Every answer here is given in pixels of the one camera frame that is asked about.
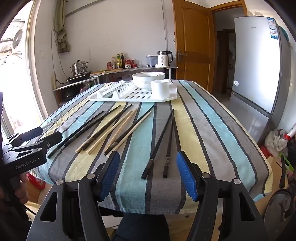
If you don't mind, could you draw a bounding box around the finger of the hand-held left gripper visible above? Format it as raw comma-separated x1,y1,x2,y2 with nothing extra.
9,126,43,145
13,132,63,154

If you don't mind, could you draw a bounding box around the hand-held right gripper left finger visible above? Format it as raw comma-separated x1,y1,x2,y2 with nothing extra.
28,151,121,241

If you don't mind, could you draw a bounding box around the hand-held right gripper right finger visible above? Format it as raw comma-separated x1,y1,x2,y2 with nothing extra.
176,150,270,241

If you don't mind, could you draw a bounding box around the white utensil holder cup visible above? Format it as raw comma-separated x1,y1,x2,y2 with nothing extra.
151,80,177,97

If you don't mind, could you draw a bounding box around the person's left hand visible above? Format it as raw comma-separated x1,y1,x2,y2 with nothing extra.
14,173,29,204

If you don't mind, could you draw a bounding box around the striped tablecloth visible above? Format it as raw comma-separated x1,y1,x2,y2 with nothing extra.
30,79,273,216

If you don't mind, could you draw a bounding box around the metal stove stand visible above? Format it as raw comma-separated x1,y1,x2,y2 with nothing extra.
53,77,97,103

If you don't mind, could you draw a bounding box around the gas stove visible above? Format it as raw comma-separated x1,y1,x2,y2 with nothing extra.
66,71,92,82

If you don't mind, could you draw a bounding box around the steel steamer pot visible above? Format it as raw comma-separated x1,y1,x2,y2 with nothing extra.
70,60,89,76

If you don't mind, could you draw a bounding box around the cardboard box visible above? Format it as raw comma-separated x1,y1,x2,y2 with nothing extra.
253,156,286,210

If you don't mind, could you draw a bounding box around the white plastic dish rack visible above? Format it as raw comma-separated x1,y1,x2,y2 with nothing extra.
88,79,178,102

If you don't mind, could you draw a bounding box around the wooden cutting board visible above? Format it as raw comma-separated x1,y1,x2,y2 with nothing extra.
91,68,123,75

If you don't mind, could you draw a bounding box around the white plastic bag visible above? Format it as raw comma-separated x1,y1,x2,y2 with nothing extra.
264,129,288,152

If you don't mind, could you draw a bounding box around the dark round pan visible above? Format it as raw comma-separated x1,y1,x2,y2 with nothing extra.
264,188,294,233

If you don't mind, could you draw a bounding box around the outdoor air conditioner unit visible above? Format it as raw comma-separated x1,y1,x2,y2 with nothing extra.
10,20,26,49

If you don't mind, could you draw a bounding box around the white bowl with dark rim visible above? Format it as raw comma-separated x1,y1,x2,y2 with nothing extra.
132,72,165,90

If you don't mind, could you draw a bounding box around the green plastic item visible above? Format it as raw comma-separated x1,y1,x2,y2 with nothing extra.
279,152,295,172

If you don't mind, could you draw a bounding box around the tied beige curtain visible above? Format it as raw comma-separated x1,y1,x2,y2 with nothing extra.
54,0,71,53

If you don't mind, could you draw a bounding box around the metal shelf table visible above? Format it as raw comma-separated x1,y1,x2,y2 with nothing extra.
90,66,178,85

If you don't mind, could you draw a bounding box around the white electric kettle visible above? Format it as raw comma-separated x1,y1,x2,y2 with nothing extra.
158,51,173,67

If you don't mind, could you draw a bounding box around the grey plastic container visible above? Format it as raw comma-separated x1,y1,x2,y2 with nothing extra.
146,55,159,67

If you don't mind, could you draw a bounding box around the silver refrigerator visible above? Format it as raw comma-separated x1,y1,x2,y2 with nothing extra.
228,16,292,145

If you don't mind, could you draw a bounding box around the wooden door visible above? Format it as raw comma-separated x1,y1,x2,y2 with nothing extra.
172,0,215,93

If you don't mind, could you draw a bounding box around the white window frame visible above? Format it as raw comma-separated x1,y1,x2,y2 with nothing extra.
23,0,52,123

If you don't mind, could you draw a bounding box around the grey wall cable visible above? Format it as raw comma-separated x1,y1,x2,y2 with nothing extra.
161,0,168,51

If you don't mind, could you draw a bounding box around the wooden door frame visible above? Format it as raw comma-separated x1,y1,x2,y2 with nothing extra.
209,0,249,93

